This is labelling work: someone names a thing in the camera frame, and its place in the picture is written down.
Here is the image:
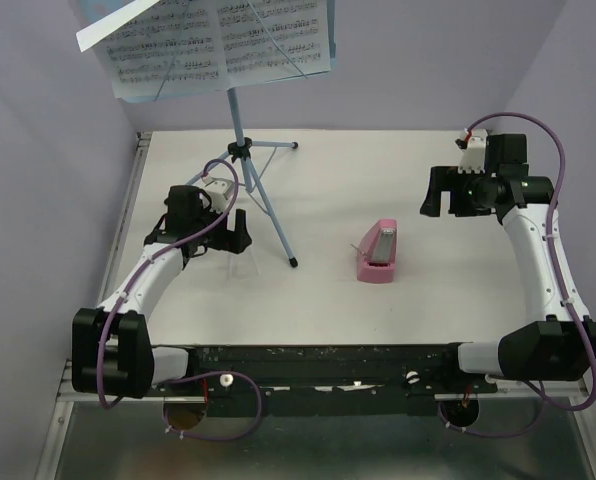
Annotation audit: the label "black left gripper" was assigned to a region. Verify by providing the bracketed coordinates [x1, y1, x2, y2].
[192, 199, 252, 254]

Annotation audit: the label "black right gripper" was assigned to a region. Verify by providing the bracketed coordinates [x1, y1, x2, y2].
[419, 165, 494, 217]

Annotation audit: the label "clear metronome cover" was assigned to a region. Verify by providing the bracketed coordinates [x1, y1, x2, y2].
[227, 249, 260, 280]

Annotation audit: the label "pink metronome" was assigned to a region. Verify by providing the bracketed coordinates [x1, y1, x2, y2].
[353, 218, 398, 284]

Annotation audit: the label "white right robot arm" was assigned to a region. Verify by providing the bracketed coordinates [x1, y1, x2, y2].
[420, 132, 596, 392]

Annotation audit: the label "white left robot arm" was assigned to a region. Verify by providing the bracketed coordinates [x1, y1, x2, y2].
[71, 179, 252, 398]

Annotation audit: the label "blue music stand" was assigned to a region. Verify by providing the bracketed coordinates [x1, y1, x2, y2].
[85, 0, 339, 269]

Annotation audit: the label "sheet music pages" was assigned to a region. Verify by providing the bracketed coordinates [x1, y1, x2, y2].
[70, 1, 336, 103]

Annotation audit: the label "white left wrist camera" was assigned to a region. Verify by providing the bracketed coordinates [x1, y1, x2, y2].
[202, 175, 236, 212]

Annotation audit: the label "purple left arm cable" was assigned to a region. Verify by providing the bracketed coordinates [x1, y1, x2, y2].
[97, 159, 267, 442]

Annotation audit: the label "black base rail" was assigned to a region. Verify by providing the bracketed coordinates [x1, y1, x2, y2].
[154, 344, 497, 418]

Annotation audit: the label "aluminium frame rail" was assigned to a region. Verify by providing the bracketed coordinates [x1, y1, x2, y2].
[32, 132, 152, 480]

